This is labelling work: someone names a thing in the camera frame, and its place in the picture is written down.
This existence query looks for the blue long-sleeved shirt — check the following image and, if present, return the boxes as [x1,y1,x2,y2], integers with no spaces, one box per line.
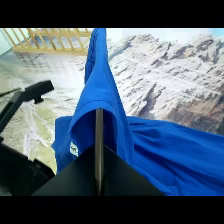
[51,28,224,197]

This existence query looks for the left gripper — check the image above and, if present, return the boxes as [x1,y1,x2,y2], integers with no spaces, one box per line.
[0,141,56,197]

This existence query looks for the wooden rack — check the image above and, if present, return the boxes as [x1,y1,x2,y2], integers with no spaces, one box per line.
[1,28,95,56]

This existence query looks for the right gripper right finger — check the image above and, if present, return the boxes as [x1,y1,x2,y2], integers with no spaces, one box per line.
[103,144,165,197]

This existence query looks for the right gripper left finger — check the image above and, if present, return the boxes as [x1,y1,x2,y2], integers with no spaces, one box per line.
[31,145,98,197]

